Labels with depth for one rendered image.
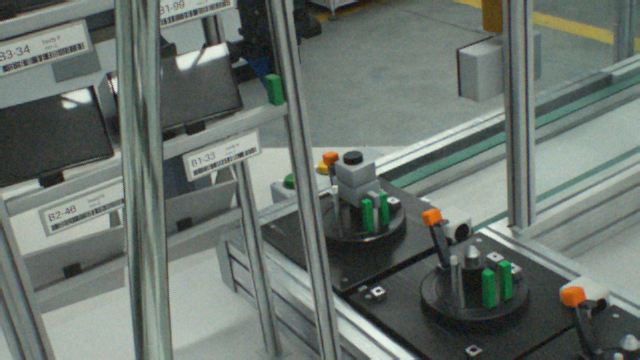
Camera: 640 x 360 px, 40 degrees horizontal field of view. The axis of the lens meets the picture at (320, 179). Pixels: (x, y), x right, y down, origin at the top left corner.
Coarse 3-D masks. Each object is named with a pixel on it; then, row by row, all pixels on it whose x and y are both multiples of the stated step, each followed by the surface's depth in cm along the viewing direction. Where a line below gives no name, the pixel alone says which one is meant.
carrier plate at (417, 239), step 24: (288, 216) 142; (408, 216) 137; (264, 240) 139; (288, 240) 135; (408, 240) 131; (432, 240) 130; (336, 264) 128; (360, 264) 127; (384, 264) 126; (408, 264) 127; (336, 288) 123
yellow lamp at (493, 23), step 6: (486, 0) 119; (492, 0) 118; (498, 0) 118; (486, 6) 119; (492, 6) 119; (498, 6) 118; (486, 12) 120; (492, 12) 119; (498, 12) 119; (486, 18) 120; (492, 18) 120; (498, 18) 119; (486, 24) 121; (492, 24) 120; (498, 24) 120; (486, 30) 121; (492, 30) 120; (498, 30) 120
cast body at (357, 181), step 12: (348, 156) 130; (360, 156) 130; (336, 168) 131; (348, 168) 129; (360, 168) 129; (372, 168) 130; (336, 180) 133; (348, 180) 130; (360, 180) 129; (372, 180) 131; (348, 192) 131; (360, 192) 129; (372, 192) 130; (360, 204) 130; (372, 204) 130
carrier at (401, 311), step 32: (480, 256) 125; (512, 256) 124; (384, 288) 121; (416, 288) 120; (448, 288) 116; (480, 288) 114; (512, 288) 114; (544, 288) 117; (384, 320) 115; (416, 320) 114; (448, 320) 111; (480, 320) 110; (512, 320) 111; (544, 320) 111; (416, 352) 110; (448, 352) 108; (512, 352) 106
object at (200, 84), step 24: (216, 48) 95; (168, 72) 93; (192, 72) 94; (216, 72) 95; (168, 96) 93; (192, 96) 94; (216, 96) 95; (240, 96) 96; (168, 120) 93; (216, 120) 104
